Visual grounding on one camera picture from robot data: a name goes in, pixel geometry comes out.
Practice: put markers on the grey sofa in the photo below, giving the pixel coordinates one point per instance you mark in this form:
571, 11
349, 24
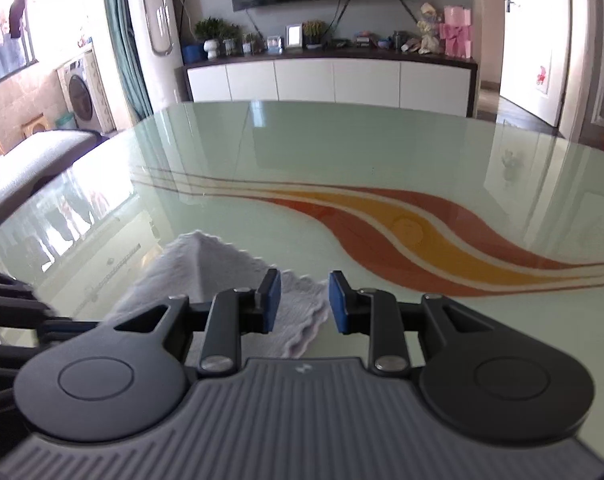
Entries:
32, 160

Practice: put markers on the teal curtain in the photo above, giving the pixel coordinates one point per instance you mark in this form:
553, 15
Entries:
122, 35

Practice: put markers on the large plant in white pot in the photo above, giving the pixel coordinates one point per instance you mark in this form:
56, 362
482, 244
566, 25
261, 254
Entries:
209, 30

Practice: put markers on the stack of books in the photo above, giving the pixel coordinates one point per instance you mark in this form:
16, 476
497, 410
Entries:
364, 40

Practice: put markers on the blue pot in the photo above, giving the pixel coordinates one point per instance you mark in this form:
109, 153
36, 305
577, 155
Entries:
193, 52

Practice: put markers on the small potted plant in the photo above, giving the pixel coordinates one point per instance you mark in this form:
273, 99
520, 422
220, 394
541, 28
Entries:
250, 42

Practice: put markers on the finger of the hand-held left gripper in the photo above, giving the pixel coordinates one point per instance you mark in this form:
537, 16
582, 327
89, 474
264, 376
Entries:
12, 305

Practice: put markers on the small bowl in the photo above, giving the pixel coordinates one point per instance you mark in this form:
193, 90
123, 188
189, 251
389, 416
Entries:
384, 43

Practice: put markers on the white television cabinet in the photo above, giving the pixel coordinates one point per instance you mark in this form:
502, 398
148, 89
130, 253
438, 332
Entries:
307, 80

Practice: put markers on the large white photo frame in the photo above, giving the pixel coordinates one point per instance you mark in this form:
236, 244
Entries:
294, 36

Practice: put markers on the medium potted plant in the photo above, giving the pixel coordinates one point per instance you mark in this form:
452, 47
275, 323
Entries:
230, 37

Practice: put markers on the small wooden stool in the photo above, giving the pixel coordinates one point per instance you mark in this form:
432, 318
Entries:
37, 126

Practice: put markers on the small photo frame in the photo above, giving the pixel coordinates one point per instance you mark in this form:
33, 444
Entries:
275, 44

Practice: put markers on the pink gift box with bow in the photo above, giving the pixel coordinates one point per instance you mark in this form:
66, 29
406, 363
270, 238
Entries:
457, 35

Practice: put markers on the washing machine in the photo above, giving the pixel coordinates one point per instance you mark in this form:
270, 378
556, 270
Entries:
84, 95

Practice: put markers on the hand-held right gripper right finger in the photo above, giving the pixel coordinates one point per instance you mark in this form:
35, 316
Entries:
338, 302

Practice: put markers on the doll bouquet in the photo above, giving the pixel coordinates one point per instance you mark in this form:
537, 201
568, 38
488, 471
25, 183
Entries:
428, 30

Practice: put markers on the dark jar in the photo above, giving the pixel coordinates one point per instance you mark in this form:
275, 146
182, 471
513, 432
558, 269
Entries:
400, 40

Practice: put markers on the pale grey towel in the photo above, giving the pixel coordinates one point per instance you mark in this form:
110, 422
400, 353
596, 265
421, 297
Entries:
207, 270

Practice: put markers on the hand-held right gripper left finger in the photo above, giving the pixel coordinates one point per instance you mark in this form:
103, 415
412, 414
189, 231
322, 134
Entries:
273, 302

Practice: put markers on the white door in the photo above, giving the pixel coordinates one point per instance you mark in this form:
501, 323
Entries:
532, 35

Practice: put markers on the yellow-green potted plant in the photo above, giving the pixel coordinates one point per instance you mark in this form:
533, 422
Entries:
313, 32

